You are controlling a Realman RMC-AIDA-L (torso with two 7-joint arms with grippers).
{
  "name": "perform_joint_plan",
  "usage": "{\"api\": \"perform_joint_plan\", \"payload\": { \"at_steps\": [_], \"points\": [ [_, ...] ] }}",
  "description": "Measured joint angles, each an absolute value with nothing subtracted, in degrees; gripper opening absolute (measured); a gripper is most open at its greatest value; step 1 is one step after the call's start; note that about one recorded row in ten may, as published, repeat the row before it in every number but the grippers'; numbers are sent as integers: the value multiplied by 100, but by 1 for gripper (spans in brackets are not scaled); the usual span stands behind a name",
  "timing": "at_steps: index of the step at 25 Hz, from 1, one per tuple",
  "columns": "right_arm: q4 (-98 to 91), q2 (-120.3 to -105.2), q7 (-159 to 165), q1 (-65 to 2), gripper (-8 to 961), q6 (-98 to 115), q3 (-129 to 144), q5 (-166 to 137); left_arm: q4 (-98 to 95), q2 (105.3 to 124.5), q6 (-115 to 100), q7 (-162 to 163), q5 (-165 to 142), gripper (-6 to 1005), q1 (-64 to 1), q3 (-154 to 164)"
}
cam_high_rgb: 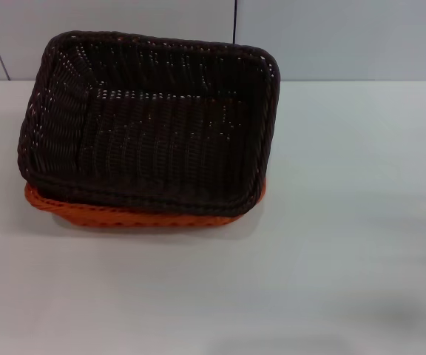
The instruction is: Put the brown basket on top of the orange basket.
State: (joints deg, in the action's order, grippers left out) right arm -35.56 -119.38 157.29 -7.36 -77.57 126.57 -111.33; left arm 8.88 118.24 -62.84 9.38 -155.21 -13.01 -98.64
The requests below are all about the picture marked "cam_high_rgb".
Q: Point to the orange woven plastic basket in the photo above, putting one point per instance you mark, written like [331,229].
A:
[124,218]

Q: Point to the dark brown woven plastic basket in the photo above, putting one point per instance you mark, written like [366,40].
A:
[154,129]

